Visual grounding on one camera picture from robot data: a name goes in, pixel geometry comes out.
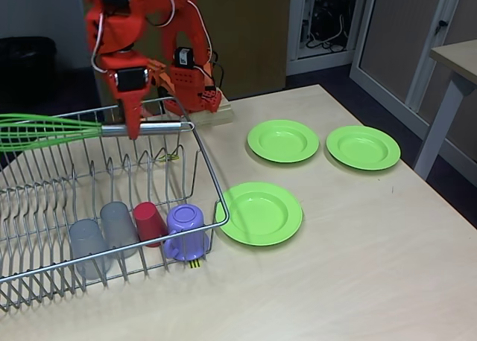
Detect green whisk with metal handle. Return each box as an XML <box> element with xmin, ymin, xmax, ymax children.
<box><xmin>0</xmin><ymin>112</ymin><xmax>195</xmax><ymax>154</ymax></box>

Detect translucent grey plastic cup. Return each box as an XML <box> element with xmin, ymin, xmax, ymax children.
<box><xmin>99</xmin><ymin>202</ymin><xmax>141</xmax><ymax>259</ymax></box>
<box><xmin>69</xmin><ymin>218</ymin><xmax>113</xmax><ymax>281</ymax></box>

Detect red plastic cup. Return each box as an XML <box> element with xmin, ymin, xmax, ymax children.
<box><xmin>133</xmin><ymin>202</ymin><xmax>168</xmax><ymax>248</ymax></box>

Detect purple plastic mug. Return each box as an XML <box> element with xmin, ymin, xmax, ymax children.
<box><xmin>163</xmin><ymin>205</ymin><xmax>210</xmax><ymax>262</ymax></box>

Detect orange table clamp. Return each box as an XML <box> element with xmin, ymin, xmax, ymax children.
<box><xmin>147</xmin><ymin>60</ymin><xmax>176</xmax><ymax>96</ymax></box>

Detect wooden base block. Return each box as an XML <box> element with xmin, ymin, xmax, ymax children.
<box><xmin>182</xmin><ymin>95</ymin><xmax>235</xmax><ymax>128</ymax></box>

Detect brown pin board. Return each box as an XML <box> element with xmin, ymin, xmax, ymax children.
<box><xmin>79</xmin><ymin>0</ymin><xmax>292</xmax><ymax>101</ymax></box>

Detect green plastic plate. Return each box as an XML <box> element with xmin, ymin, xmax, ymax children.
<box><xmin>215</xmin><ymin>181</ymin><xmax>303</xmax><ymax>248</ymax></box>
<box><xmin>326</xmin><ymin>125</ymin><xmax>402</xmax><ymax>171</ymax></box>
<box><xmin>246</xmin><ymin>119</ymin><xmax>320</xmax><ymax>164</ymax></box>

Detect white office cupboard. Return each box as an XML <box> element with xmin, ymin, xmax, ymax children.
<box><xmin>285</xmin><ymin>0</ymin><xmax>477</xmax><ymax>178</ymax></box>

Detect beige side table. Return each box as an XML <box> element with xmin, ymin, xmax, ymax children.
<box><xmin>412</xmin><ymin>39</ymin><xmax>477</xmax><ymax>181</ymax></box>

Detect metal wire dish rack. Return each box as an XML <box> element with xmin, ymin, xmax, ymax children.
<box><xmin>0</xmin><ymin>95</ymin><xmax>230</xmax><ymax>313</ymax></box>

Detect black electronics with cables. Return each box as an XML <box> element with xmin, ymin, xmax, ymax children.
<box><xmin>308</xmin><ymin>0</ymin><xmax>353</xmax><ymax>54</ymax></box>

